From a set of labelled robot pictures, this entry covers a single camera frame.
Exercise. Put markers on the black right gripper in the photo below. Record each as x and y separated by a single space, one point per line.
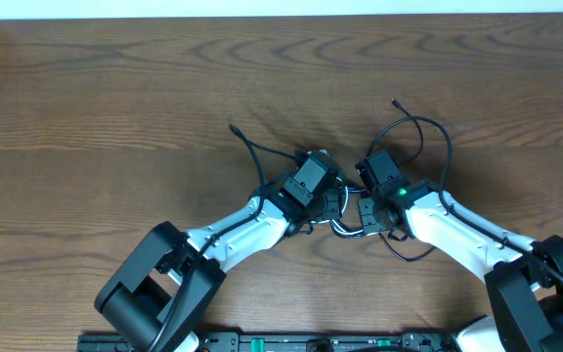
369 223

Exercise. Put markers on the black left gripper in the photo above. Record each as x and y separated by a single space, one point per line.
334 196

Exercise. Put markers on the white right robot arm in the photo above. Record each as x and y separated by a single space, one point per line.
523 277

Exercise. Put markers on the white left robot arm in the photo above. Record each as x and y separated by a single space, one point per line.
159 293

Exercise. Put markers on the black mounting rail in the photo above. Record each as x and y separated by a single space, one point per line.
241 342

